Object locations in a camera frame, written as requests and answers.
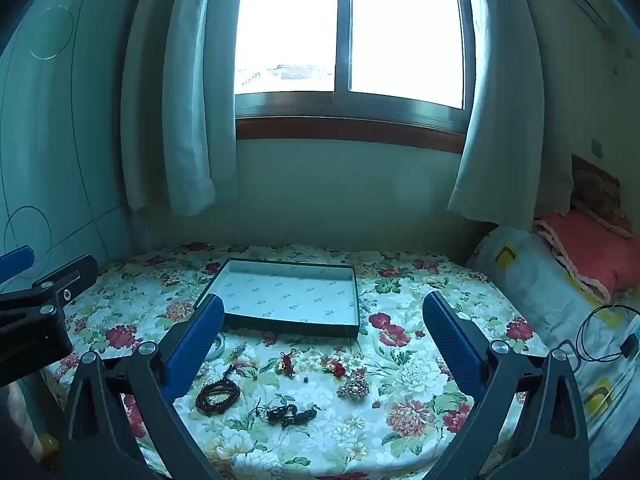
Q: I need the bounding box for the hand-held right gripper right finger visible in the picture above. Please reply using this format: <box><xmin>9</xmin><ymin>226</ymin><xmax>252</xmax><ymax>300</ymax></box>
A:
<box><xmin>422</xmin><ymin>290</ymin><xmax>591</xmax><ymax>480</ymax></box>

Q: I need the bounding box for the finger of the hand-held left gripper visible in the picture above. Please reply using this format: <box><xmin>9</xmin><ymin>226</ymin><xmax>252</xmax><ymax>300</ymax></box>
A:
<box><xmin>0</xmin><ymin>254</ymin><xmax>98</xmax><ymax>322</ymax></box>
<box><xmin>0</xmin><ymin>245</ymin><xmax>36</xmax><ymax>288</ymax></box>

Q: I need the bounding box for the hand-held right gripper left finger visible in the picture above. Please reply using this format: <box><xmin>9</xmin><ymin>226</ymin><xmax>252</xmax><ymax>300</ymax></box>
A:
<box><xmin>65</xmin><ymin>294</ymin><xmax>226</xmax><ymax>480</ymax></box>

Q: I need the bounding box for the dark red bead bracelet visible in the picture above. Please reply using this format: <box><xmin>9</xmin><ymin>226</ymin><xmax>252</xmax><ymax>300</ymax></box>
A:
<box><xmin>195</xmin><ymin>365</ymin><xmax>240</xmax><ymax>417</ymax></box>

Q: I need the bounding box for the red knot gold ingot charm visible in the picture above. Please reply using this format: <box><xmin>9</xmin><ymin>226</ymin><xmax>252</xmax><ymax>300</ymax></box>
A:
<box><xmin>274</xmin><ymin>349</ymin><xmax>300</xmax><ymax>376</ymax></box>

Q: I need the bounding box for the green cardboard tray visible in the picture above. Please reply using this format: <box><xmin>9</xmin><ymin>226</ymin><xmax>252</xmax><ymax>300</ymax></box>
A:
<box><xmin>194</xmin><ymin>258</ymin><xmax>361</xmax><ymax>339</ymax></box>

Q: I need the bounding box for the round rhinestone brooch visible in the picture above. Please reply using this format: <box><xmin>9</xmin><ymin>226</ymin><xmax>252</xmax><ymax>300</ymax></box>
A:
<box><xmin>336</xmin><ymin>370</ymin><xmax>372</xmax><ymax>400</ymax></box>

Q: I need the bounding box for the black cord bead bracelet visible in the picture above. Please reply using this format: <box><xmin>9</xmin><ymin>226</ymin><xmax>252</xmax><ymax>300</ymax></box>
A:
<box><xmin>250</xmin><ymin>399</ymin><xmax>321</xmax><ymax>428</ymax></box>

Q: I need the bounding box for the small red gold charm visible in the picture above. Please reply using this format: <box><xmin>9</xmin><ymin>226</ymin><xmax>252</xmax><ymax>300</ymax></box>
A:
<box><xmin>320</xmin><ymin>355</ymin><xmax>347</xmax><ymax>379</ymax></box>

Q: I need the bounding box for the white yellow patterned pillow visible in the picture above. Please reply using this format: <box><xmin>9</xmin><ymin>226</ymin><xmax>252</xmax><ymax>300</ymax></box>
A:
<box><xmin>467</xmin><ymin>225</ymin><xmax>640</xmax><ymax>466</ymax></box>

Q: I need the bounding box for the floral bedsheet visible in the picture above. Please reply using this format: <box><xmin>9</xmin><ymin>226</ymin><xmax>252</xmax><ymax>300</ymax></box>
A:
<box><xmin>42</xmin><ymin>241</ymin><xmax>551</xmax><ymax>480</ymax></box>

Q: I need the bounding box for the pink blanket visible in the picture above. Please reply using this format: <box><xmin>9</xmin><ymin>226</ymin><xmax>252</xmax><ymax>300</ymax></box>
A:
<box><xmin>532</xmin><ymin>210</ymin><xmax>640</xmax><ymax>304</ymax></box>

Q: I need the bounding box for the pale curtain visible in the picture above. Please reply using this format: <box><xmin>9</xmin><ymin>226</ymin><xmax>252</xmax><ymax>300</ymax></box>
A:
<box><xmin>120</xmin><ymin>0</ymin><xmax>246</xmax><ymax>217</ymax></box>
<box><xmin>446</xmin><ymin>0</ymin><xmax>576</xmax><ymax>231</ymax></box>

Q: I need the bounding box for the brown cushion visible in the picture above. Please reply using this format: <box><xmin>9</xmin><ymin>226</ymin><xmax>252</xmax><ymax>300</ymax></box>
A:
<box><xmin>570</xmin><ymin>154</ymin><xmax>636</xmax><ymax>237</ymax></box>

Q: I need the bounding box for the wooden window sill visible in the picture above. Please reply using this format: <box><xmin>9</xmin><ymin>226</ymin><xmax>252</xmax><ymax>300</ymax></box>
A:
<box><xmin>235</xmin><ymin>116</ymin><xmax>465</xmax><ymax>154</ymax></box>

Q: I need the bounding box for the window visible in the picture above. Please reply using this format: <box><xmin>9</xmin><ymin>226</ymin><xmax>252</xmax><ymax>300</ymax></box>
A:
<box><xmin>234</xmin><ymin>0</ymin><xmax>476</xmax><ymax>126</ymax></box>

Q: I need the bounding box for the black cable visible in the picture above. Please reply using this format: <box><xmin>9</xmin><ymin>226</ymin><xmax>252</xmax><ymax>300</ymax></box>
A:
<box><xmin>575</xmin><ymin>302</ymin><xmax>640</xmax><ymax>364</ymax></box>

